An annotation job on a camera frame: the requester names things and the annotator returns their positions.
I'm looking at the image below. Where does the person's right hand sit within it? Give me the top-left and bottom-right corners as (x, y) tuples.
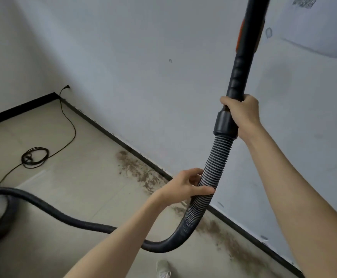
(220, 94), (263, 142)

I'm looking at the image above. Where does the person's left hand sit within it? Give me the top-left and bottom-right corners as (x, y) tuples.
(152, 168), (216, 210)

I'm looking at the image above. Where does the brown dirt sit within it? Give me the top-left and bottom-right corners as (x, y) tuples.
(116, 150), (288, 278)

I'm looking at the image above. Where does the black power cord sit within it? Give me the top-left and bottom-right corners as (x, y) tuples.
(0, 85), (77, 187)

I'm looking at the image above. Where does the person's right forearm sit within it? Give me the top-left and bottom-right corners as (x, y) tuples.
(239, 125), (337, 278)

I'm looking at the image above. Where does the person's left forearm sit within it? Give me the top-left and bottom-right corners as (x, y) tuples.
(63, 192), (169, 278)

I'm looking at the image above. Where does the person's right shoe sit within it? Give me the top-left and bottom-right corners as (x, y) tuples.
(156, 259), (172, 278)

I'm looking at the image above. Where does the black baseboard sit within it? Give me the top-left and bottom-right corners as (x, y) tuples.
(0, 92), (304, 278)

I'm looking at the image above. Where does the white paper poster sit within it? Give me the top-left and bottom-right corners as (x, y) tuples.
(266, 0), (337, 64)

